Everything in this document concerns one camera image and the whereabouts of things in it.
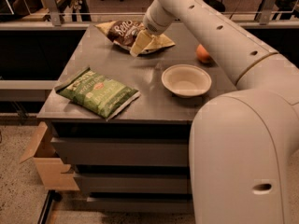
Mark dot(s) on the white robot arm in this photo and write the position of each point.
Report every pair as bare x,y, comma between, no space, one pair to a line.
240,142

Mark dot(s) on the bottom grey drawer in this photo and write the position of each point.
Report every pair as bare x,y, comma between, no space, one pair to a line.
141,205

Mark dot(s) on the brown chip bag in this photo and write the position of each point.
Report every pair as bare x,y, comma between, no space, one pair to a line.
124,34

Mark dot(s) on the top grey drawer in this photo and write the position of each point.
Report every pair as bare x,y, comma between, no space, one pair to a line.
122,152

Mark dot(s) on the metal railing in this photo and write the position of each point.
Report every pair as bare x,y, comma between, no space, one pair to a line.
269,12

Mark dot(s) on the grey drawer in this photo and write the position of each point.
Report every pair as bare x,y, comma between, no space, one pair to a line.
141,205
122,152
117,183

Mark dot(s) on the grey drawer cabinet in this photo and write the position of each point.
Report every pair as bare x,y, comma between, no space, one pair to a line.
156,114

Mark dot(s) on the orange fruit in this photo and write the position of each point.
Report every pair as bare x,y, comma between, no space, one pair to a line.
202,55

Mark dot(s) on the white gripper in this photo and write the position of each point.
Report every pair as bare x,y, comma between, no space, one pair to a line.
151,22

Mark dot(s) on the cardboard box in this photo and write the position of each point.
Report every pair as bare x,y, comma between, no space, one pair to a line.
54,174

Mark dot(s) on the green jalapeno chip bag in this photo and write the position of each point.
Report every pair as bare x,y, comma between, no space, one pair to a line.
102,95

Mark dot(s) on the white paper bowl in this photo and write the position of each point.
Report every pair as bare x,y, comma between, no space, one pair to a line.
186,81

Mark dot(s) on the middle grey drawer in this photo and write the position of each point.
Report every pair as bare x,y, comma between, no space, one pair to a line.
117,183

